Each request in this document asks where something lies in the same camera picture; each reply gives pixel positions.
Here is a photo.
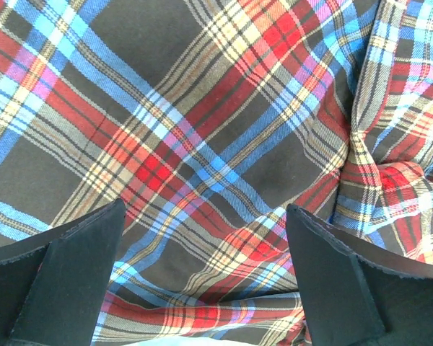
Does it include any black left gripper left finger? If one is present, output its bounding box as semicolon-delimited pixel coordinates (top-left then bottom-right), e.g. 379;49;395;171
0;199;126;345

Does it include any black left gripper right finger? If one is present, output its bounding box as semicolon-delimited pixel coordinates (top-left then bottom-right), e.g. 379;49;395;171
286;205;433;345

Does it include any red brown plaid shirt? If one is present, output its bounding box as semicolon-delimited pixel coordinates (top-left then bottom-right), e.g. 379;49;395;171
0;1;433;345

